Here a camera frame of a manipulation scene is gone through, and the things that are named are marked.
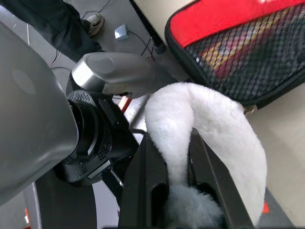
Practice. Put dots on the small grey floor box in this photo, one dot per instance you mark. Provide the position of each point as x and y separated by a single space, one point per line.
122 32

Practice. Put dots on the white fluffy fabric item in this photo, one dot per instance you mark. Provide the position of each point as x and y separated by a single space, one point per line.
214 114

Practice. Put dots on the white sneaker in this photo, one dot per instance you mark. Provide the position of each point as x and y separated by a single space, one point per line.
96 22

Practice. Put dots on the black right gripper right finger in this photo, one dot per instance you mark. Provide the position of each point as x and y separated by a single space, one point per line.
219 186

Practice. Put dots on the black table frame leg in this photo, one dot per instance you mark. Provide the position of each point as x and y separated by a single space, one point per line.
152 33

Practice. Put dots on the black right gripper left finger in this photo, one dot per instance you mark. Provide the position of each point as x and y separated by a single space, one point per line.
143 190

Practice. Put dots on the black perforated robot joint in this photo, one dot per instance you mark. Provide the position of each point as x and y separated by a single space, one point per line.
95 138

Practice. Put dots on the black paddle case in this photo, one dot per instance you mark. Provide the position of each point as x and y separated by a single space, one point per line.
214 21

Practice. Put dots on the person's dark trouser leg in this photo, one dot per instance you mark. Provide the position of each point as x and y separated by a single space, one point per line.
54 26

